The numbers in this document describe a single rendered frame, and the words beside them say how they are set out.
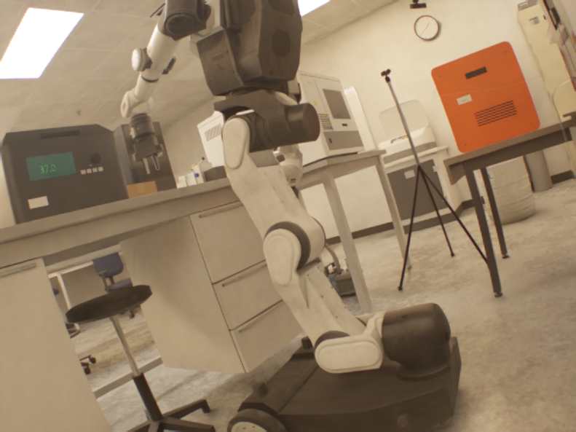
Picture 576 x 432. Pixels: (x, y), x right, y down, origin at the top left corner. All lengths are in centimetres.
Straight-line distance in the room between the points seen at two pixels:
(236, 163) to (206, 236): 38
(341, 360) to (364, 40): 472
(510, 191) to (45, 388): 332
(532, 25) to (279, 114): 393
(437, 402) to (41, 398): 102
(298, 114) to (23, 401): 105
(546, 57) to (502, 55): 277
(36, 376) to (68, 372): 9
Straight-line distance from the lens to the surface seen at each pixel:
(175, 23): 111
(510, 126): 190
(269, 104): 113
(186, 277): 154
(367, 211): 548
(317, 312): 118
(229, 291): 147
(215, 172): 168
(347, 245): 224
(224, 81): 118
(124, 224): 125
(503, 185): 347
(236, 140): 115
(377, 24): 544
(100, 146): 133
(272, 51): 115
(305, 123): 109
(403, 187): 453
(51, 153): 124
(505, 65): 192
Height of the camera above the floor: 74
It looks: level
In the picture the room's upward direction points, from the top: 18 degrees counter-clockwise
